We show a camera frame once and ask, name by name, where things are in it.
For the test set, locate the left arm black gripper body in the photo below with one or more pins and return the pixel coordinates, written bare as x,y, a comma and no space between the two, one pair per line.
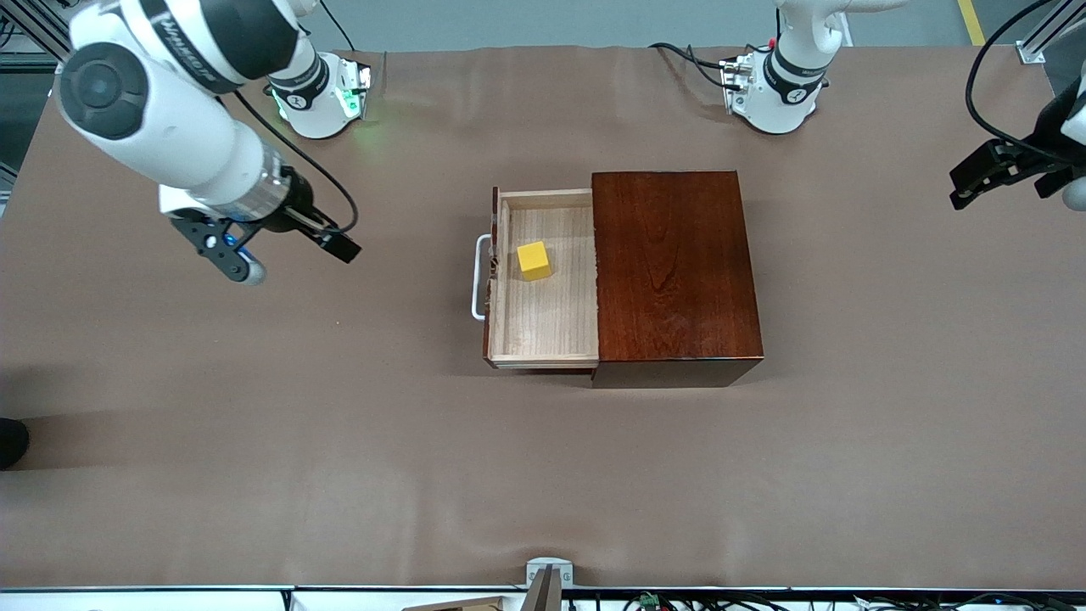
1042,146

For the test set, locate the aluminium profile bar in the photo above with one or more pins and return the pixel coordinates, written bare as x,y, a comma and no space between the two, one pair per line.
1039,38

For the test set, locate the aluminium frame with struts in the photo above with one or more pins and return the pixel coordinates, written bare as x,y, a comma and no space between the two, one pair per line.
30,34

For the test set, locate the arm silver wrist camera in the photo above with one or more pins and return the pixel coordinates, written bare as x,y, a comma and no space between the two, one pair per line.
1076,193
222,250

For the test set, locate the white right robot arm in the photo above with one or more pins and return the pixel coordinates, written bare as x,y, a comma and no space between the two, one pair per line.
170,127

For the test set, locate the grey metal table clamp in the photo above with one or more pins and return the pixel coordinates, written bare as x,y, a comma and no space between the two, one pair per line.
550,565

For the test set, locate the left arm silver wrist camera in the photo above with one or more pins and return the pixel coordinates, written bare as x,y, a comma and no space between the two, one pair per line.
1076,193

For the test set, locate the brown table cover sheet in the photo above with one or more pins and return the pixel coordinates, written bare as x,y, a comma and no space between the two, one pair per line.
339,424

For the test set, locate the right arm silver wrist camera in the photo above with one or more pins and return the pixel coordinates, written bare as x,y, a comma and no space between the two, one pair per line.
222,250

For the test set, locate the white table edge rail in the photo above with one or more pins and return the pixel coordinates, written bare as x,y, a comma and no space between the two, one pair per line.
170,600

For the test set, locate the dark wooden cabinet box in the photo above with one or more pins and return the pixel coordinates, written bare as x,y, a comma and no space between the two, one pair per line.
679,263

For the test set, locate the yellow cube block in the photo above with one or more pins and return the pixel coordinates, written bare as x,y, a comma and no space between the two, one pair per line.
534,260

